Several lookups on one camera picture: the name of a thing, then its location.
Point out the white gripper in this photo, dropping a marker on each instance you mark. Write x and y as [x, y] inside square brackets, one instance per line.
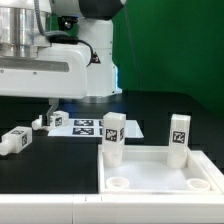
[59, 71]

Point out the white square tabletop tray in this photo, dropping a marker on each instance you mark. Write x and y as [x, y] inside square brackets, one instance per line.
[144, 170]

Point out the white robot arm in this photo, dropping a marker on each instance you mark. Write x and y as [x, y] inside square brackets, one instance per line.
[26, 26]

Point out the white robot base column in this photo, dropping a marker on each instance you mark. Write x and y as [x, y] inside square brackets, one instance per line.
[102, 72]

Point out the white sheet with tags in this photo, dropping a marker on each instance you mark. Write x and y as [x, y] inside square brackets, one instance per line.
[93, 128]

